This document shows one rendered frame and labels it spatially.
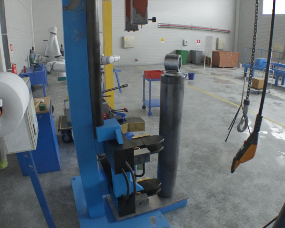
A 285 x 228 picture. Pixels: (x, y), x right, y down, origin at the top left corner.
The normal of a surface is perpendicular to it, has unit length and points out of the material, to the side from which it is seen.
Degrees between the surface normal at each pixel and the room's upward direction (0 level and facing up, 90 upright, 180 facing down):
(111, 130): 90
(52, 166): 90
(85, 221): 0
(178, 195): 0
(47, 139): 90
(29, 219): 0
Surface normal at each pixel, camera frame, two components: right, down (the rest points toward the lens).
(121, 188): 0.39, 0.33
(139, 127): 0.14, 0.36
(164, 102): -0.68, 0.27
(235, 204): 0.00, -0.93
